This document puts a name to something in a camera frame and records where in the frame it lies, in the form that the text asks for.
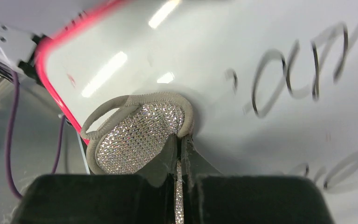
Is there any pink-framed whiteboard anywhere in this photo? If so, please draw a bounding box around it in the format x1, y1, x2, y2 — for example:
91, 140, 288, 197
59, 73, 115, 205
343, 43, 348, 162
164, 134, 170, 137
36, 0, 358, 224

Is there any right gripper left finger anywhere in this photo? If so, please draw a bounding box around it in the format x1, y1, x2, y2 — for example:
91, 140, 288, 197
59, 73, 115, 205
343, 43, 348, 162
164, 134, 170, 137
137, 135, 178, 188

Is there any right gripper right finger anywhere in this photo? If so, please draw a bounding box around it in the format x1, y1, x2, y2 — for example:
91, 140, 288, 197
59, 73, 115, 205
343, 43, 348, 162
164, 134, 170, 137
180, 135, 221, 186

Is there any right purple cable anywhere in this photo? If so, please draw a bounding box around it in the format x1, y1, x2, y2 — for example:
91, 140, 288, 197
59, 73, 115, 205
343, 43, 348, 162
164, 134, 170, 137
5, 71, 67, 200

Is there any glittery silver eraser pad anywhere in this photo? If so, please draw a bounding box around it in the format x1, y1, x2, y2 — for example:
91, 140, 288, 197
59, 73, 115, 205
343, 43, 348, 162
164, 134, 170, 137
80, 91, 195, 224

